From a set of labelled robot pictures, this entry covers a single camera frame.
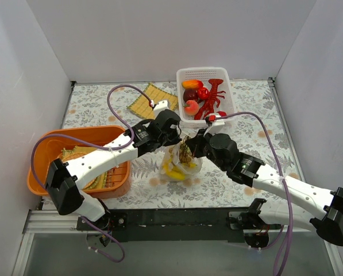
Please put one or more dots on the red fake strawberry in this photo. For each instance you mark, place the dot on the red fake strawberry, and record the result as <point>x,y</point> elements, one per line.
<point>221,113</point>

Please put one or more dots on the red fake lobster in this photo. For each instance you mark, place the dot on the red fake lobster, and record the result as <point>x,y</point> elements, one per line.
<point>213,100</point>

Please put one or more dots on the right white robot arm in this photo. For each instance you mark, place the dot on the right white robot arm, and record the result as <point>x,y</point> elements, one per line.
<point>306,206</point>

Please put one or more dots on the fake peach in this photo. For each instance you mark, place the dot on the fake peach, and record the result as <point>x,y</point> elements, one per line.
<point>191,108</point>

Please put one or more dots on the red fake pepper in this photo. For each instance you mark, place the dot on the red fake pepper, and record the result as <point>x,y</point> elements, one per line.
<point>203,93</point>

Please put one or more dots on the bamboo mat in tub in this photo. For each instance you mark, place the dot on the bamboo mat in tub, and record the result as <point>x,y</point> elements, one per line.
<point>100,182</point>

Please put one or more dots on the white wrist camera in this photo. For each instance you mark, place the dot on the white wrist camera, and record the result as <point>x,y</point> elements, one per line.
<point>215,124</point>
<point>159,107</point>

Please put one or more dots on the yellow woven mat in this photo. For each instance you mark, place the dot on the yellow woven mat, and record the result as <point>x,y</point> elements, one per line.
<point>140,107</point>

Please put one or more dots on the aluminium frame rail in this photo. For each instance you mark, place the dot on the aluminium frame rail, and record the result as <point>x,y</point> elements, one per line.
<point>49,221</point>

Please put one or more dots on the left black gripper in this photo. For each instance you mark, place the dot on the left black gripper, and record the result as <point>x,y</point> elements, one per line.
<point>176,133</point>

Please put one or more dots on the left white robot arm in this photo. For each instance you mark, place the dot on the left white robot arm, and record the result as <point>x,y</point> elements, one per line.
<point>65,180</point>

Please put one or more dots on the white plastic basket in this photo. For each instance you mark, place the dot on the white plastic basket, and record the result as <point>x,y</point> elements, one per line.
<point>204,74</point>

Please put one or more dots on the orange plastic tub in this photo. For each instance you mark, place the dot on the orange plastic tub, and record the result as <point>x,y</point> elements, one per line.
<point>51,148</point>

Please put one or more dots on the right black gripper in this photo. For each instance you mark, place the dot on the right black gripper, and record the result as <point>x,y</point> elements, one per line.
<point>195,144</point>

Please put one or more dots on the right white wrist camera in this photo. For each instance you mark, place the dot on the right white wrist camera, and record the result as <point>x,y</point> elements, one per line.
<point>215,124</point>

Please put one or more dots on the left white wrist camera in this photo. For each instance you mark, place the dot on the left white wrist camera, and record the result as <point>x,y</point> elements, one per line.
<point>159,107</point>

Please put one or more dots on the dark red fake apple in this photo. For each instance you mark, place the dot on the dark red fake apple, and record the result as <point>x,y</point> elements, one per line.
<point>190,94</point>

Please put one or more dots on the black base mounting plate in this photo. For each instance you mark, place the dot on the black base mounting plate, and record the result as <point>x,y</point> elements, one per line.
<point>233,225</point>

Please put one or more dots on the yellow fake banana bunch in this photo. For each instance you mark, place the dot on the yellow fake banana bunch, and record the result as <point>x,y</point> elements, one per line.
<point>178,172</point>

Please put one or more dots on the fake orange mango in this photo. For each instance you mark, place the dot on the fake orange mango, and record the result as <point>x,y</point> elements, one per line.
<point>192,84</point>

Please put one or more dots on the clear polka dot zip bag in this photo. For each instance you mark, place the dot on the clear polka dot zip bag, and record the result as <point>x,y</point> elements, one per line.
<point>171,155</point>

